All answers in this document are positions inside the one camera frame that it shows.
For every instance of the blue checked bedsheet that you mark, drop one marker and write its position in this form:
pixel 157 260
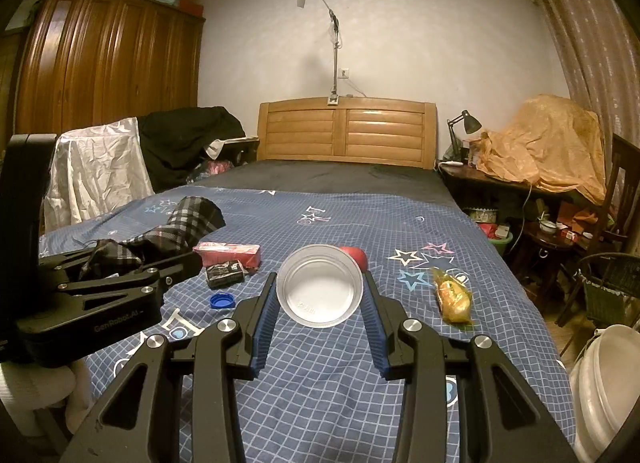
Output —
pixel 325 223

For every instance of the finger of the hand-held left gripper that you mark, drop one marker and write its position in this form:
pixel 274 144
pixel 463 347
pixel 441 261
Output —
pixel 60 260
pixel 150 273

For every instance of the clear plastic bowl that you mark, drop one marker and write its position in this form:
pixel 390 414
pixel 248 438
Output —
pixel 320 293

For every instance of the black desk lamp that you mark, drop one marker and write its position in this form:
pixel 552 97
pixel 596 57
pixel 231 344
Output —
pixel 470 123

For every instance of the light wooden headboard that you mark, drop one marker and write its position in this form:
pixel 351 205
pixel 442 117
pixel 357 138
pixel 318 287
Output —
pixel 300 133

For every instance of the patterned beige curtain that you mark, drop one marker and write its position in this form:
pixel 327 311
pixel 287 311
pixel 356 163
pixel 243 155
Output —
pixel 590 43

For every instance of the dark wicker basket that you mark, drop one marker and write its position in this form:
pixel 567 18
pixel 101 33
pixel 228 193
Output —
pixel 610 288

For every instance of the white striped cloth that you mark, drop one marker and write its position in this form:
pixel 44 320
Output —
pixel 35 388

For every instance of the plaid cloth bag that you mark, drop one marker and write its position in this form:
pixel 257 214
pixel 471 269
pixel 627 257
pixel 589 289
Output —
pixel 185 223

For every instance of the pink patterned cloth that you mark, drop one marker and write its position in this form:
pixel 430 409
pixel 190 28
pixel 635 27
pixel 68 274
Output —
pixel 215 169

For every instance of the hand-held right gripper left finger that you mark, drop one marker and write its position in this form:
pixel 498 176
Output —
pixel 262 323

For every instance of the white satin cloth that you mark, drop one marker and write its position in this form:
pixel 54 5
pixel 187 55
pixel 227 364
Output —
pixel 90 173

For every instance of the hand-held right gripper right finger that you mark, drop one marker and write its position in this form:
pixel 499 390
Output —
pixel 372 323

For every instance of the red round container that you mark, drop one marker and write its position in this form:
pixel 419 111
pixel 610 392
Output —
pixel 356 257

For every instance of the blue bottle cap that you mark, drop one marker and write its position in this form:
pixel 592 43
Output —
pixel 221 301

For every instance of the brown wooden wardrobe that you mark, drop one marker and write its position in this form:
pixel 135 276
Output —
pixel 110 58

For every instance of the dark grey bed sheet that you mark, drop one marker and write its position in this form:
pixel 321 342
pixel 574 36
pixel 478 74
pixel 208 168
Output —
pixel 325 175

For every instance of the black clothing pile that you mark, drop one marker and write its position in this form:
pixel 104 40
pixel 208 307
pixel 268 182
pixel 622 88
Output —
pixel 185 143

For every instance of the dark wooden chair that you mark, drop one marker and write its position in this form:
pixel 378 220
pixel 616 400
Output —
pixel 622 183

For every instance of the yellow snack packet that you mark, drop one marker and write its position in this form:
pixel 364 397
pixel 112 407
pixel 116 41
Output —
pixel 452 299

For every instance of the green plastic basin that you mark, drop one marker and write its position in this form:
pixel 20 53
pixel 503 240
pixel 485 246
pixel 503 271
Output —
pixel 500 243

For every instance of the small black packet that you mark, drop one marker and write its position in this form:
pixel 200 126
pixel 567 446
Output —
pixel 225 274

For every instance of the white plastic bucket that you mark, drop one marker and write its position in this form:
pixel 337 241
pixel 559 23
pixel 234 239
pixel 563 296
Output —
pixel 610 393

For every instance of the round dark side table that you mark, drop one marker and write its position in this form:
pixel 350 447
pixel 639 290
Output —
pixel 550 243

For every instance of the red flat box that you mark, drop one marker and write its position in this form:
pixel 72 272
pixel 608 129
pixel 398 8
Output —
pixel 230 253

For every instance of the orange cloth cover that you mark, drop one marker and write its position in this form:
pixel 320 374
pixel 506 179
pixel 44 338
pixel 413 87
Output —
pixel 540 143

